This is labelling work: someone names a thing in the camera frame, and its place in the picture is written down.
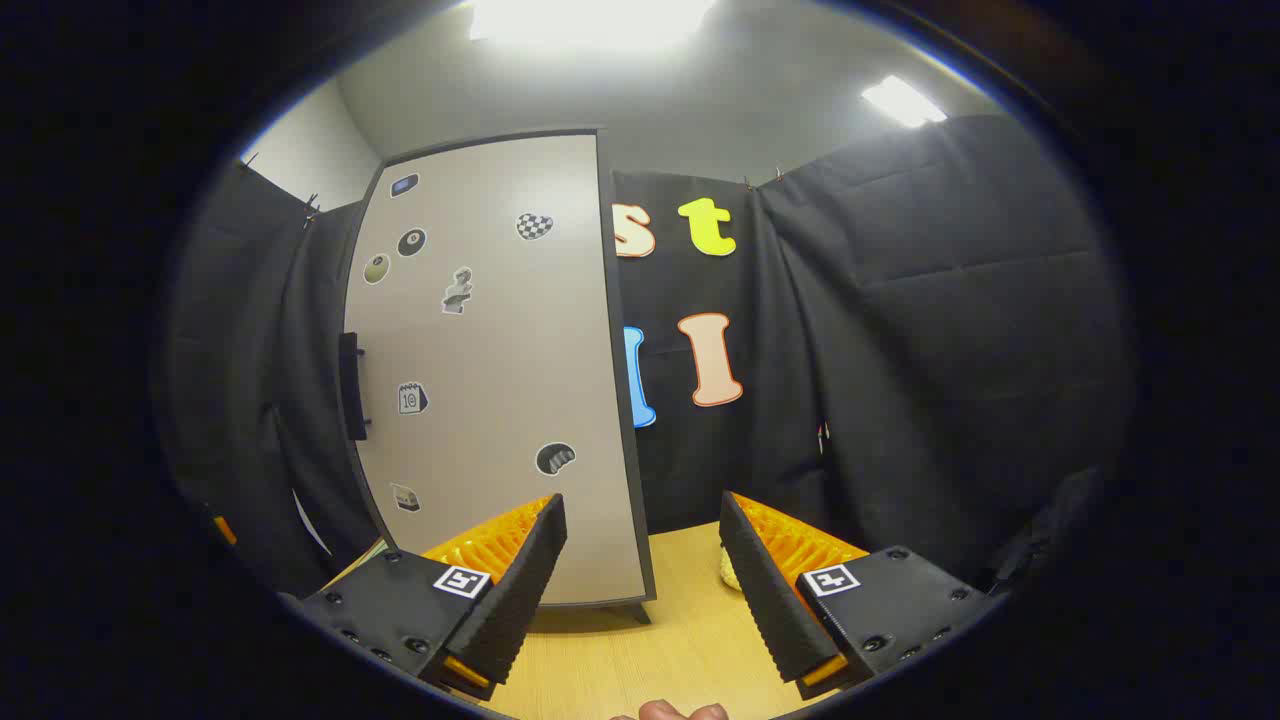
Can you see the large ceiling light panel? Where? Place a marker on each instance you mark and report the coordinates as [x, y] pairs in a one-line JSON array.
[[590, 20]]

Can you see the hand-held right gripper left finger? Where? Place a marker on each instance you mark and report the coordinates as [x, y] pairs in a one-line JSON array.
[[520, 580]]

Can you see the black backdrop cloth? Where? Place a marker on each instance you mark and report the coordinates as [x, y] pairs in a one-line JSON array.
[[950, 350]]

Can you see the small ceiling light panel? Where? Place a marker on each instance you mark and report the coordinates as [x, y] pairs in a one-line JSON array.
[[903, 100]]

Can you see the dark grey cabinet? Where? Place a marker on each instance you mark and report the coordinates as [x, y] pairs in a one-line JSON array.
[[645, 570]]

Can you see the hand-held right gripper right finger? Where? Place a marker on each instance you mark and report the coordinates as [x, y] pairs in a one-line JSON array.
[[765, 590]]

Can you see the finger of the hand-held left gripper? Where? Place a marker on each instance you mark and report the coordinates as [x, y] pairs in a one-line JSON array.
[[224, 528]]

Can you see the yellow plush ball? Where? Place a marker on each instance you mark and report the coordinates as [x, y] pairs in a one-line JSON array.
[[730, 572]]

